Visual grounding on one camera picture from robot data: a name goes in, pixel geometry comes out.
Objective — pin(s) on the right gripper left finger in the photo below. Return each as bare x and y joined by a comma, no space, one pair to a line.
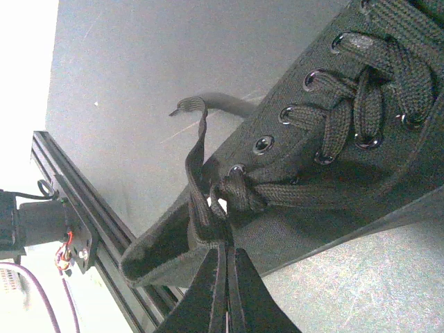
204,306

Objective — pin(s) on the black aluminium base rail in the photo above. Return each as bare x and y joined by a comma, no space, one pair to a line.
97,222

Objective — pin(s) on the black canvas sneaker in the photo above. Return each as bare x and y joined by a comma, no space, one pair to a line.
168,253

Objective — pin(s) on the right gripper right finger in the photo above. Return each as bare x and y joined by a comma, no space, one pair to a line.
251,308

